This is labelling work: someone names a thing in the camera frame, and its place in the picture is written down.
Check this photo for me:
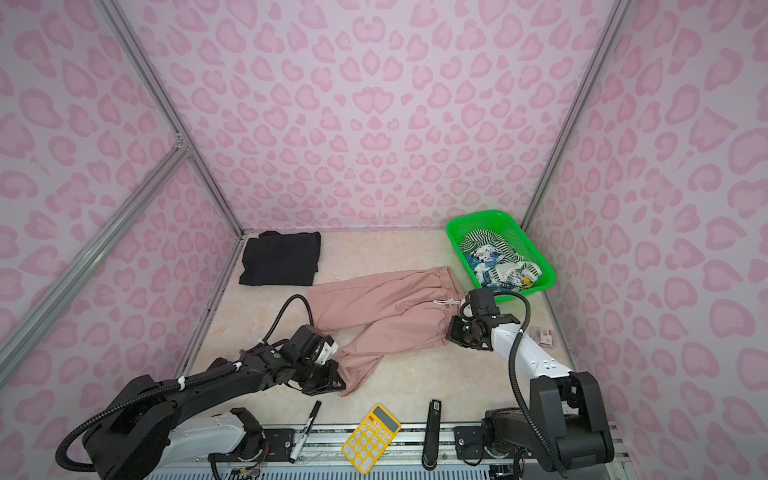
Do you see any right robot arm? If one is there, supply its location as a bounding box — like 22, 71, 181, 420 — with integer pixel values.
447, 314, 615, 478

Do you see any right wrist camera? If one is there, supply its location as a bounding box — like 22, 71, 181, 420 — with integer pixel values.
458, 287, 517, 322

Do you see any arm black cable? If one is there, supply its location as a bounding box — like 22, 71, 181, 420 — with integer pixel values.
491, 290, 568, 479
55, 293, 315, 474

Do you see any green plastic laundry basket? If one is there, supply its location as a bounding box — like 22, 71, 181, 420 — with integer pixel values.
445, 210, 556, 295

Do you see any black shirt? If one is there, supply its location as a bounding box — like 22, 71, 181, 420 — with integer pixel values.
239, 231, 322, 287

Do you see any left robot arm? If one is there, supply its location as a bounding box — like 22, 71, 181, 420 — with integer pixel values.
82, 340, 346, 479

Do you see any black stapler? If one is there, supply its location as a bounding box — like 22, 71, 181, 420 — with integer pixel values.
421, 399, 442, 471

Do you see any striped patterned garment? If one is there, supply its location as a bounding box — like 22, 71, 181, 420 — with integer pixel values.
459, 229, 542, 292

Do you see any yellow calculator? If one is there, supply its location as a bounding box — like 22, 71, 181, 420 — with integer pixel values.
341, 404, 402, 475

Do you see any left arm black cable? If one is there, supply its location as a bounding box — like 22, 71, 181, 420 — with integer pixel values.
55, 293, 315, 474

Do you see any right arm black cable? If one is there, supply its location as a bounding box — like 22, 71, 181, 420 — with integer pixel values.
491, 290, 568, 479

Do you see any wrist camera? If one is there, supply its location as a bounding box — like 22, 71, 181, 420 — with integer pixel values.
289, 325, 339, 365
458, 287, 517, 322

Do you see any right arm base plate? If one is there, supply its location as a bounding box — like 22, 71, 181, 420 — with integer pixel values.
453, 425, 532, 465

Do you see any black marker pen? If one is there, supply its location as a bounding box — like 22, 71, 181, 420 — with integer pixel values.
289, 400, 322, 463

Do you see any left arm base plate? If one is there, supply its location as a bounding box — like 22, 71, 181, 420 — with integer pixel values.
208, 428, 295, 463

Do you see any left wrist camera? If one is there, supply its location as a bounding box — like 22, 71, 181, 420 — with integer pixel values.
289, 325, 339, 365

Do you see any aluminium mounting rail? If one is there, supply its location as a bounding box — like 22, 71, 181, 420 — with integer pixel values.
143, 419, 631, 480

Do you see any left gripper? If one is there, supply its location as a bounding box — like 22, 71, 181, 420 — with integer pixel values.
295, 358, 351, 394

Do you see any pink garment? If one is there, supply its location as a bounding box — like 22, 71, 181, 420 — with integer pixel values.
307, 267, 465, 396

